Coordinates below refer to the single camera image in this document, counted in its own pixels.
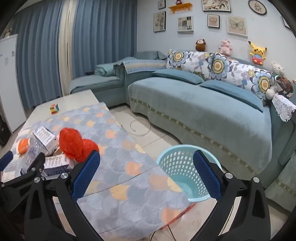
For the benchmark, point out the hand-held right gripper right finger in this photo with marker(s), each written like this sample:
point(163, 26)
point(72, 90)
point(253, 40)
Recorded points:
point(205, 176)

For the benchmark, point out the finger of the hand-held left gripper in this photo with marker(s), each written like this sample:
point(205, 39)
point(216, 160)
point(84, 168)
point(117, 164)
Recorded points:
point(34, 165)
point(5, 160)

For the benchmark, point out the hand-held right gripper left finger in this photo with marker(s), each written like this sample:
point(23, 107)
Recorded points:
point(86, 172)

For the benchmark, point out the light blue plastic basket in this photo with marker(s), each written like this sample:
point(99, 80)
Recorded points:
point(175, 166)

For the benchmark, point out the clear plastic bottle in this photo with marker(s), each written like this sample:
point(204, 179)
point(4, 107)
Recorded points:
point(32, 151)

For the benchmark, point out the white and blue box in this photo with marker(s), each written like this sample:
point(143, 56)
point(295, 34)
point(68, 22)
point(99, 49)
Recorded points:
point(56, 162)

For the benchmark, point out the orange and white container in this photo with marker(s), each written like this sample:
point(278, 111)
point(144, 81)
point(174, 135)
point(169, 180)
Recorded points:
point(23, 145)

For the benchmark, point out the white printed box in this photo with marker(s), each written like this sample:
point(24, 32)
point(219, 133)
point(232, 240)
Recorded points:
point(45, 139)

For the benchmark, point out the red plastic bag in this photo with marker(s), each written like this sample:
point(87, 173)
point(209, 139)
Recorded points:
point(71, 143)

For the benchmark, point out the scale-pattern tablecloth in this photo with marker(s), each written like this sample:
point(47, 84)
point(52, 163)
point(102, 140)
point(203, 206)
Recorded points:
point(129, 162)

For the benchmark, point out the colourful puzzle cube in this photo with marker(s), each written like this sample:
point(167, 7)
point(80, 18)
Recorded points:
point(54, 109)

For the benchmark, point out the teal sofa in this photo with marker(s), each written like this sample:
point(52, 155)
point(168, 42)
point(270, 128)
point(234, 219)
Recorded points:
point(185, 111)

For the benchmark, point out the white refrigerator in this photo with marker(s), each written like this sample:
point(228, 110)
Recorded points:
point(11, 81)

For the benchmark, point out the blue pillow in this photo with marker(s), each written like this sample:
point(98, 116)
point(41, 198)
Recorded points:
point(178, 76)

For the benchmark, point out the white lace armrest cover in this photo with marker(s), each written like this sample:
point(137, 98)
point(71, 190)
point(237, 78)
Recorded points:
point(283, 106)

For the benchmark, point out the folded teal blanket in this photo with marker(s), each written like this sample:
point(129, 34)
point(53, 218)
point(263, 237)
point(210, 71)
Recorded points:
point(105, 69)

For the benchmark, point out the floral cushion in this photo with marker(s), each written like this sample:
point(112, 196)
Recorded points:
point(185, 61)
point(261, 81)
point(226, 68)

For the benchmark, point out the blue curtain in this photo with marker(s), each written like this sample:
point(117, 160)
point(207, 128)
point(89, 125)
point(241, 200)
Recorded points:
point(39, 53)
point(104, 32)

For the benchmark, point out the brown plush toy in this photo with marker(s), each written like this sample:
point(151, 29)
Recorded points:
point(285, 84)

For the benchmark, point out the patterned sofa throw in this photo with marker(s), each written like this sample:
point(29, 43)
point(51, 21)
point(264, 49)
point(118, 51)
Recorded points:
point(143, 65)

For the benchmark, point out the white sheer curtain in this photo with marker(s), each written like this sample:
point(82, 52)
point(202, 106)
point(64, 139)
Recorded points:
point(67, 46)

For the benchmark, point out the white plush toy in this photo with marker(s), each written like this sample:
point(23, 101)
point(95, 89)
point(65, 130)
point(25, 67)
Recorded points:
point(276, 68)

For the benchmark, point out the pink pig plush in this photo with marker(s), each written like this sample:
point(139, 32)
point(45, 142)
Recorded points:
point(225, 47)

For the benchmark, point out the brown monkey plush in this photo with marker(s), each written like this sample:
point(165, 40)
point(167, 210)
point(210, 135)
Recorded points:
point(200, 45)

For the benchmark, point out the teal sofa cushion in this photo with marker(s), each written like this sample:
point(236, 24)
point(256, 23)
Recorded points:
point(150, 55)

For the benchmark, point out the yellow plush toy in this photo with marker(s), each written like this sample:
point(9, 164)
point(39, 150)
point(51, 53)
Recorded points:
point(257, 53)

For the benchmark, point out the frameless wall print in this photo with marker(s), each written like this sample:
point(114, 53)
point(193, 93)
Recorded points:
point(185, 23)

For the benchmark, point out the large butterfly picture frame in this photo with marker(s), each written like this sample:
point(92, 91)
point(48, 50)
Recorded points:
point(237, 25)

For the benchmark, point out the tall black picture frame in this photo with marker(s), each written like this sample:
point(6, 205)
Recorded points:
point(159, 21)

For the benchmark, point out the orange wall shelf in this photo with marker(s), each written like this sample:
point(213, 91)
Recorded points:
point(180, 7)

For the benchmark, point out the wide flower picture frame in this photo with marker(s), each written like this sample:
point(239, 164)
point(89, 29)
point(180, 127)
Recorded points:
point(216, 5)

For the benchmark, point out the tilted picture frame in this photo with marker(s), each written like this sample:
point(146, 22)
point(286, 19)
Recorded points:
point(286, 22)

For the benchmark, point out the round picture frame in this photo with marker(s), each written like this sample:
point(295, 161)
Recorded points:
point(257, 7)

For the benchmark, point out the small black picture frame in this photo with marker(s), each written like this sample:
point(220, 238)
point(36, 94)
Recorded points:
point(161, 4)

